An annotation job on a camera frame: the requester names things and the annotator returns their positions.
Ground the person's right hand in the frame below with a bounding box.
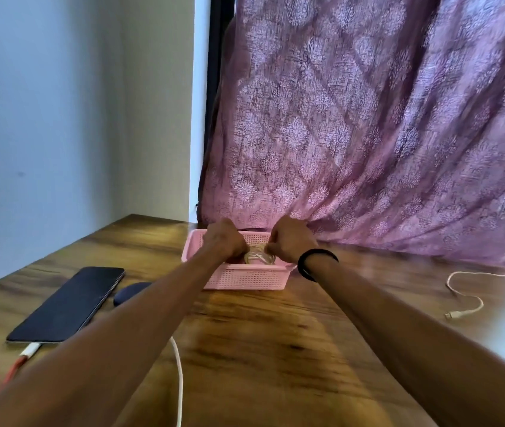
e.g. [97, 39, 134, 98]
[264, 215, 320, 265]

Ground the person's left hand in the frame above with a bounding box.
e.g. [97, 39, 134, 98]
[201, 217, 250, 265]

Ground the yellowish cable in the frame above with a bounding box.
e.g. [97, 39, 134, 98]
[243, 244, 276, 266]

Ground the pink plastic basket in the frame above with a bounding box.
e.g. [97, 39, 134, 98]
[181, 228, 298, 292]

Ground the dark blue earbuds case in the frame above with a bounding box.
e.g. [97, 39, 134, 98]
[113, 281, 153, 307]

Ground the white charging cable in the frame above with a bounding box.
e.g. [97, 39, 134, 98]
[170, 336, 184, 427]

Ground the black smartphone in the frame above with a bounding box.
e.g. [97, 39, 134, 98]
[6, 266, 127, 345]

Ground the red charging cable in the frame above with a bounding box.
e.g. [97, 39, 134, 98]
[2, 342, 43, 385]

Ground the person's right forearm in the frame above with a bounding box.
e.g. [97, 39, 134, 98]
[305, 255, 505, 427]

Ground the person's left forearm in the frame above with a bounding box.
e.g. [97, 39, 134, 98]
[0, 246, 231, 427]

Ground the wooden desk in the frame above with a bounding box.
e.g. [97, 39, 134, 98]
[0, 213, 505, 427]

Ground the black wristband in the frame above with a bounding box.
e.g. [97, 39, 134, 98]
[296, 248, 340, 283]

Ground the purple patterned curtain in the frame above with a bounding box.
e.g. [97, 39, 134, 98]
[197, 0, 505, 267]

